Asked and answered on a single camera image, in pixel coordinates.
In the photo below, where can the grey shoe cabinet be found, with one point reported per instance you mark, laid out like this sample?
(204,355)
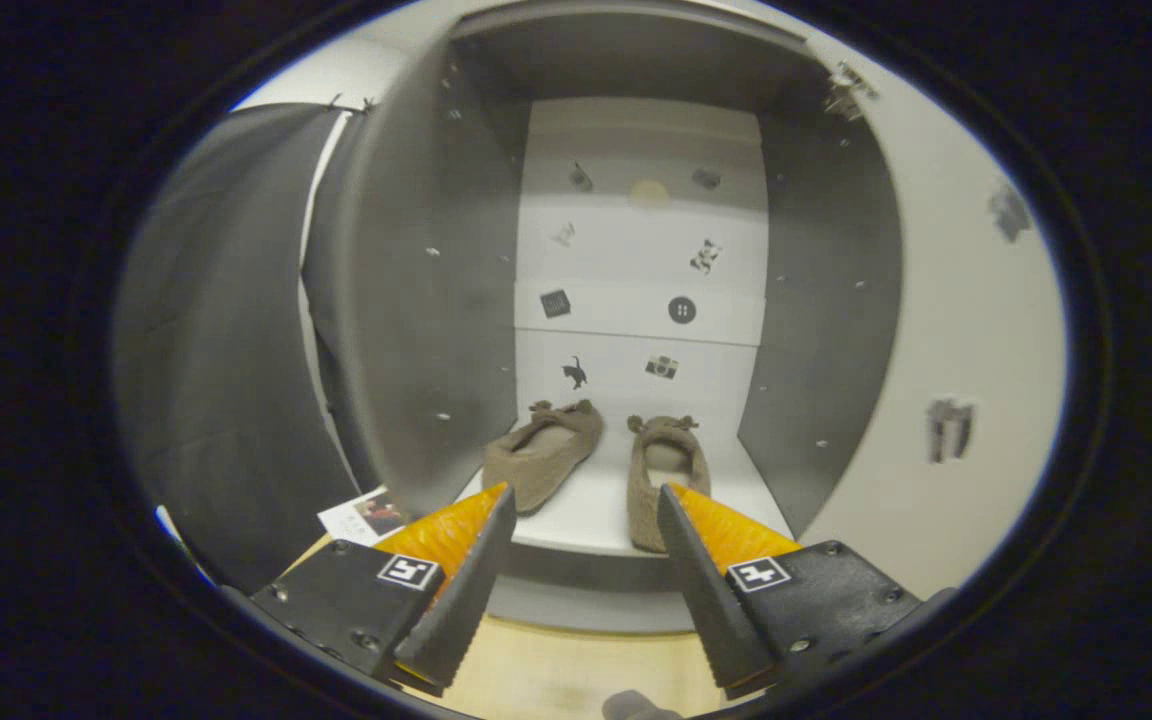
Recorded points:
(416,300)

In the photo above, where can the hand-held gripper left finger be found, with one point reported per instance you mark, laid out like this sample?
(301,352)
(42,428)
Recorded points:
(466,590)

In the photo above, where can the brown slipper shoe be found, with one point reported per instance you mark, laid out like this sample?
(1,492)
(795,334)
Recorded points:
(546,450)
(644,500)

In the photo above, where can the black backdrop cloth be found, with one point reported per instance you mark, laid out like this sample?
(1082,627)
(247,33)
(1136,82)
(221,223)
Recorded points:
(216,350)

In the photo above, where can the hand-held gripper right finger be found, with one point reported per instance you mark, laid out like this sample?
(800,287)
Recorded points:
(706,600)

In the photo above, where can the light grey shoe cabinet door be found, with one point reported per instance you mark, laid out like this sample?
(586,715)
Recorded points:
(966,330)

